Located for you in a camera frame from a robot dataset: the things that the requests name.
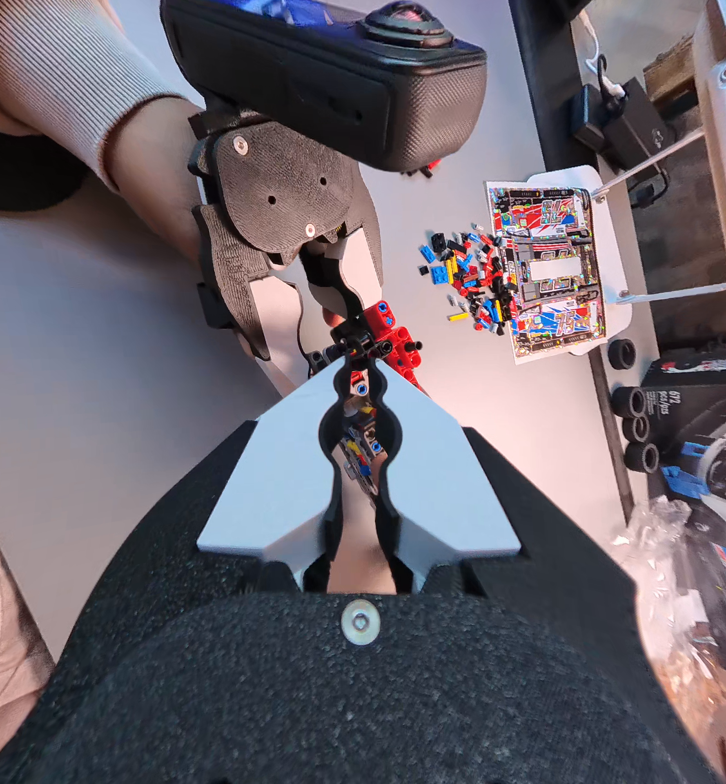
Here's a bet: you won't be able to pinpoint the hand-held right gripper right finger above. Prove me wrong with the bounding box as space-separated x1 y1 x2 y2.
363 358 523 594

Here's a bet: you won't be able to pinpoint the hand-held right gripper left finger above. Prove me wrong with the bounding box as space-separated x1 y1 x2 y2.
196 357 354 592

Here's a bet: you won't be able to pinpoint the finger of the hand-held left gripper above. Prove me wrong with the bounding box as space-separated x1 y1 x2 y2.
301 225 382 324
248 268 316 397

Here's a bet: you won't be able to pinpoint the lego car chassis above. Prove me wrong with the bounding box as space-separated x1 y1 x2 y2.
307 300 428 512

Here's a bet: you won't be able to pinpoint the pile of mixed lego pieces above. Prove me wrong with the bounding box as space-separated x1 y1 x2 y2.
418 223 514 334

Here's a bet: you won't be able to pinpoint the lego set box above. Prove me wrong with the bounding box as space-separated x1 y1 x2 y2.
641 349 726 668

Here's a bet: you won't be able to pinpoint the person's left hand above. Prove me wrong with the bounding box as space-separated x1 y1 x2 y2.
106 97 217 261

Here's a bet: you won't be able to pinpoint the holographic sticker sheet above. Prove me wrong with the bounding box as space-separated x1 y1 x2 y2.
484 180 609 365

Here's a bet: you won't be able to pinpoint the crumpled clear plastic bags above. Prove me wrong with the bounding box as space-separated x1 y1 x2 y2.
611 496 726 736

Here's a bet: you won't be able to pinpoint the white desk stand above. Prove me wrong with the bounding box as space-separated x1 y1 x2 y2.
525 0 726 362

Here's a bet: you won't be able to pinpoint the small black charger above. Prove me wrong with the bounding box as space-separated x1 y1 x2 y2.
571 82 615 148

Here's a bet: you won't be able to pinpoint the large black power adapter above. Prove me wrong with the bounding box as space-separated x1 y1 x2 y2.
602 76 673 172

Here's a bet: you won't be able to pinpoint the white cable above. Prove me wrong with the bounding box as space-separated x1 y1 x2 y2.
583 9 627 99

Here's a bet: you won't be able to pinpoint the black cable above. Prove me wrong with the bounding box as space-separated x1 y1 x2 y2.
629 165 670 209

